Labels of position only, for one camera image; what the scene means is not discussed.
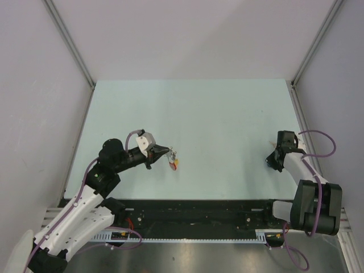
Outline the aluminium frame post left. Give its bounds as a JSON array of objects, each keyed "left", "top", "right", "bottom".
[{"left": 42, "top": 0, "right": 96, "bottom": 90}]

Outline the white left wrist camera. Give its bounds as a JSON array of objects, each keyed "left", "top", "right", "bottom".
[{"left": 136, "top": 132, "right": 156, "bottom": 157}]

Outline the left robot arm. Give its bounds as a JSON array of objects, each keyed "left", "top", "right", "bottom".
[{"left": 26, "top": 133, "right": 171, "bottom": 272}]

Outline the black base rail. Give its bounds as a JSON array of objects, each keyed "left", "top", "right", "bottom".
[{"left": 114, "top": 199, "right": 289, "bottom": 239}]

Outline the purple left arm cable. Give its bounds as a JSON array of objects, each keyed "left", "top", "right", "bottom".
[{"left": 22, "top": 129, "right": 143, "bottom": 273}]

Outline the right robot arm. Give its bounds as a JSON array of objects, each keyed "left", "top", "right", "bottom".
[{"left": 262, "top": 130, "right": 342, "bottom": 237}]

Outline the metal key organizer red handle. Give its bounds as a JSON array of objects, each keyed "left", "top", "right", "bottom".
[{"left": 166, "top": 147, "right": 178, "bottom": 171}]

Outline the aluminium frame post right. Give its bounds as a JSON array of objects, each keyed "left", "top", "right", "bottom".
[{"left": 290, "top": 0, "right": 346, "bottom": 89}]

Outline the aluminium frame post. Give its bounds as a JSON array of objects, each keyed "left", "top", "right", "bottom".
[
  {"left": 290, "top": 0, "right": 346, "bottom": 89},
  {"left": 42, "top": 0, "right": 96, "bottom": 90}
]

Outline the white slotted cable duct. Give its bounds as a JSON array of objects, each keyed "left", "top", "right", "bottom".
[{"left": 90, "top": 230, "right": 283, "bottom": 245}]

